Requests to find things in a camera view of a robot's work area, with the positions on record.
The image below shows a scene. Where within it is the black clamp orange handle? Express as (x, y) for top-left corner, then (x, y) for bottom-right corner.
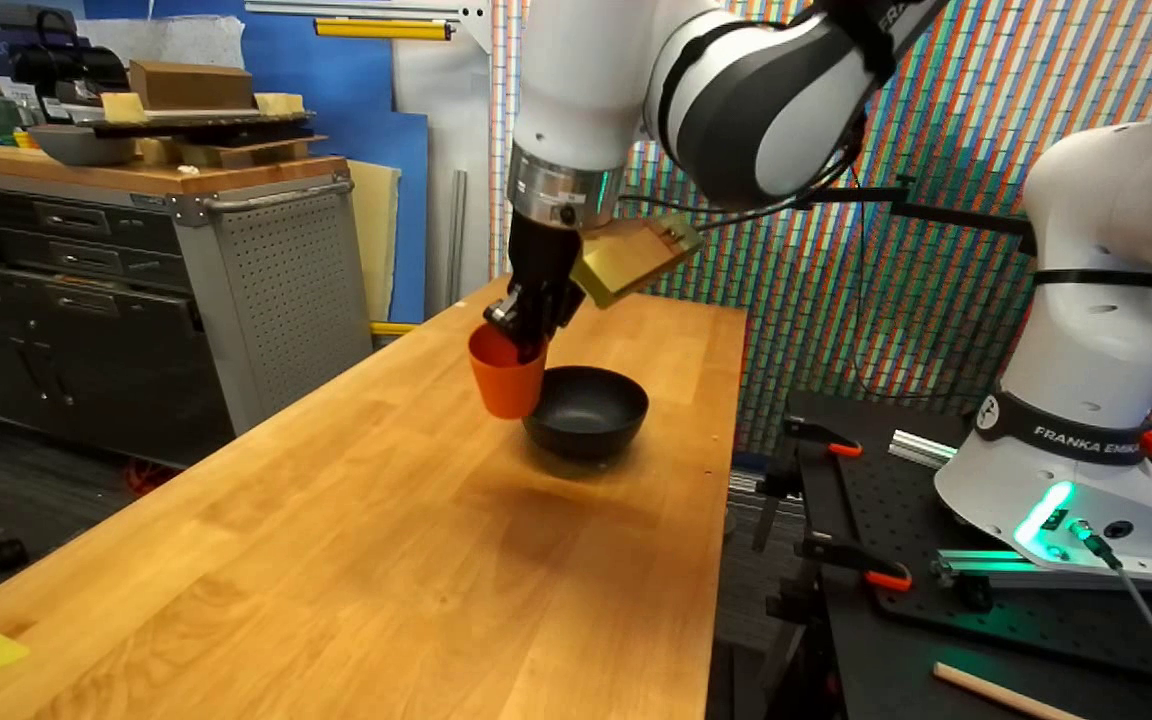
(776, 412), (870, 466)
(796, 526), (920, 598)

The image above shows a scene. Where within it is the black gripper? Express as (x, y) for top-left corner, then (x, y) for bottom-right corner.
(482, 206), (597, 368)

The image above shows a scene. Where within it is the orange plastic cup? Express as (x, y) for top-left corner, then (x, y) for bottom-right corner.
(465, 318), (550, 425)

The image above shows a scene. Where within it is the black camera mount rod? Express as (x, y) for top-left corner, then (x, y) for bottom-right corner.
(796, 180), (1038, 249)

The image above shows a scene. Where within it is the yellow sponge block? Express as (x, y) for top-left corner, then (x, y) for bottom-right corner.
(97, 89), (147, 128)
(252, 89), (311, 124)

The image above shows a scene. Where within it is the black optical breadboard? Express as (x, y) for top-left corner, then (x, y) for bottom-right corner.
(781, 388), (1152, 720)

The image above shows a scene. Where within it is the colourful striped backdrop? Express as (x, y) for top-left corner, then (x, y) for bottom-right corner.
(482, 0), (1152, 464)

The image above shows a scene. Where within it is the beige board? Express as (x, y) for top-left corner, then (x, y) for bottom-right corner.
(345, 157), (404, 331)

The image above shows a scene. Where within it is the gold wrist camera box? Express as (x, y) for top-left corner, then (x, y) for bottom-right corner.
(565, 214), (708, 314)

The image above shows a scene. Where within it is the black bowl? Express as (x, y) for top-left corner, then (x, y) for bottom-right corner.
(521, 365), (656, 466)

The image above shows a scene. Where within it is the wooden box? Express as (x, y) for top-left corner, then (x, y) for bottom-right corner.
(123, 59), (259, 116)

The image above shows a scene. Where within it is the yellow level bar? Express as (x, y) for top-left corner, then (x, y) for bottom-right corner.
(309, 13), (457, 44)

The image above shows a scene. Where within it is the perforated grey tool cabinet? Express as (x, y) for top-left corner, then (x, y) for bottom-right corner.
(0, 141), (376, 470)

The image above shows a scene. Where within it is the blue board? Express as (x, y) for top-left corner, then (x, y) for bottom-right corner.
(236, 7), (434, 329)

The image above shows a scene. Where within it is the wooden stick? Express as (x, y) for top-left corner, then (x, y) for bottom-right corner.
(928, 661), (1088, 720)

